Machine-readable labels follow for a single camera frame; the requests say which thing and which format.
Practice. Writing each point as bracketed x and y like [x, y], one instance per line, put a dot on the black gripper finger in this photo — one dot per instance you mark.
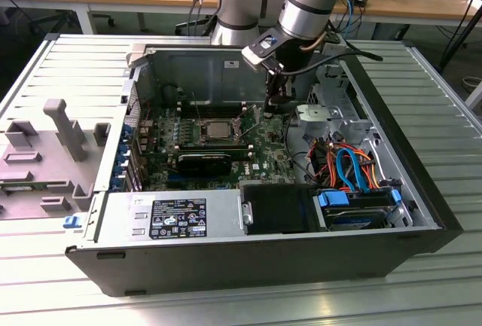
[278, 98]
[270, 85]

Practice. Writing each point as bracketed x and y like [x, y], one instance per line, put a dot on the silver CPU chip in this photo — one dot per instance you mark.
[218, 130]

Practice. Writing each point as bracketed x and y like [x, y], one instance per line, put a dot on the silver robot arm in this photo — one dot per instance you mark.
[312, 2]

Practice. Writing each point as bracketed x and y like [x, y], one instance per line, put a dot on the black RAM slot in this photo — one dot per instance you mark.
[207, 105]
[214, 145]
[207, 108]
[214, 153]
[214, 150]
[207, 111]
[207, 115]

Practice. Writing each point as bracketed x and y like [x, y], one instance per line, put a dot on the CPU socket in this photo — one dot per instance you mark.
[203, 139]

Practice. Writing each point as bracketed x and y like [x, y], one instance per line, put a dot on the blue expansion slot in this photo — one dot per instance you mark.
[188, 177]

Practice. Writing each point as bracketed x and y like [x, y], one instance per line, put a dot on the round coin cell battery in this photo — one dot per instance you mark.
[271, 114]

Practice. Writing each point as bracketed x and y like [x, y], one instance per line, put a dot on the silver metal disk cage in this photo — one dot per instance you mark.
[320, 113]

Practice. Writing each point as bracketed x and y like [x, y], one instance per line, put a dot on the green motherboard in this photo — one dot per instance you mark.
[263, 153]

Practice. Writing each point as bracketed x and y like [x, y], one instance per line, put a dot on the small black adapter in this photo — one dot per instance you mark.
[360, 1]

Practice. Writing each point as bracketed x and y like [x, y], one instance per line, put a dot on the black graphics card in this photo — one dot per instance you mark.
[203, 166]

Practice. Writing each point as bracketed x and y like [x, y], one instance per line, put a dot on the blue disk carrier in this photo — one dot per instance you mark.
[331, 200]

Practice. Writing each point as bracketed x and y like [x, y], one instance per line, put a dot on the hard disk drive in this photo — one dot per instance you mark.
[350, 222]

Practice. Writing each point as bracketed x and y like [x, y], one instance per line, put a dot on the blue card retention clip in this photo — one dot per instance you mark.
[122, 154]
[119, 170]
[127, 131]
[116, 183]

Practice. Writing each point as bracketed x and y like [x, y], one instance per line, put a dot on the black stand pole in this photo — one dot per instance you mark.
[458, 40]

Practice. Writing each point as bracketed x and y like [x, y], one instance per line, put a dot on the black and grey PC case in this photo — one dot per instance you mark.
[226, 265]

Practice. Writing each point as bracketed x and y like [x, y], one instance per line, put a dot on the white furniture piece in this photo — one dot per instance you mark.
[475, 96]

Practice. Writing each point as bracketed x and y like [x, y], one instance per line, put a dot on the silver power supply unit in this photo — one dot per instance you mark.
[116, 205]

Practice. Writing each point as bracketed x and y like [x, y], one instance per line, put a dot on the grey parts rack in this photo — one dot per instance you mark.
[45, 160]

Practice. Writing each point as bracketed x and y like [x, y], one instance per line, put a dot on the small blue plastic clip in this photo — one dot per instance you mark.
[71, 222]

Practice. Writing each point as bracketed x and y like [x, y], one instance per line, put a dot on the green RAM stick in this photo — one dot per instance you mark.
[17, 188]

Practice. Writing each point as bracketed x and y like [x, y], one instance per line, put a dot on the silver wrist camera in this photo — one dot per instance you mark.
[253, 58]

